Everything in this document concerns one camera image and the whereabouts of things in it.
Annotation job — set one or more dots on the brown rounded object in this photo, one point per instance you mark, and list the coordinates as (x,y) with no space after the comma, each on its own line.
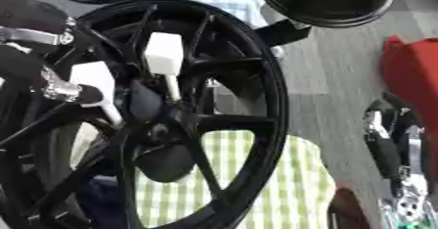
(346,211)

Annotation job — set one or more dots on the black angled bracket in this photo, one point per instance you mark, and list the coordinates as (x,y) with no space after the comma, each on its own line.
(283,32)

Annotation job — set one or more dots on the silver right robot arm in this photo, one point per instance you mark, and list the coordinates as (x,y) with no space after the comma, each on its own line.
(411,206)

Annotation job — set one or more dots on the red bag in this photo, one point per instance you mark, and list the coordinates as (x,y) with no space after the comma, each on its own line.
(415,73)

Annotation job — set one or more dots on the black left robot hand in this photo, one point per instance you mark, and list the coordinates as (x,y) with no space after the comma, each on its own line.
(23,14)

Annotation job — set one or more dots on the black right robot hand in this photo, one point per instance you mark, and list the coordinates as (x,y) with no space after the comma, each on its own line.
(383,151)

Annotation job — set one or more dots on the black spoked wheel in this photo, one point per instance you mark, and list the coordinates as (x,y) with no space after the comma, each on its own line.
(259,76)

